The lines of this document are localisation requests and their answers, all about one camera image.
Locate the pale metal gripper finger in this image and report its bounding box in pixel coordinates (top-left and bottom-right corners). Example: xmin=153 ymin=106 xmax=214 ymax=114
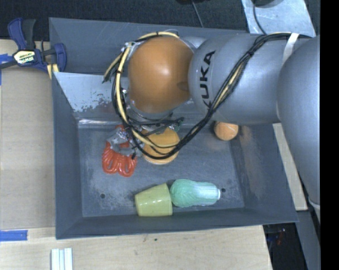
xmin=114 ymin=146 xmax=138 ymax=157
xmin=105 ymin=130 xmax=130 ymax=149

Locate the red-orange looped rubber toy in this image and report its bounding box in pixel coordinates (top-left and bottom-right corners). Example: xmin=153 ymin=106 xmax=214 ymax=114
xmin=101 ymin=124 xmax=138 ymax=178

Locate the yellow-green cup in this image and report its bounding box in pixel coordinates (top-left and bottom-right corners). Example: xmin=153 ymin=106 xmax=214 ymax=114
xmin=134 ymin=182 xmax=174 ymax=217

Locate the grey metal bin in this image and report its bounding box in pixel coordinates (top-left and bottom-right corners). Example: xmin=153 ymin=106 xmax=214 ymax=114
xmin=48 ymin=17 xmax=300 ymax=240

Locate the small orange ball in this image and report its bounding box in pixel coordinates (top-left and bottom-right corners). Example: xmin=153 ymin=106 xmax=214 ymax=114
xmin=213 ymin=121 xmax=240 ymax=142

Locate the green toy cabbage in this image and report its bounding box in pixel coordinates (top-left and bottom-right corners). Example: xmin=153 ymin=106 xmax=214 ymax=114
xmin=169 ymin=178 xmax=222 ymax=208

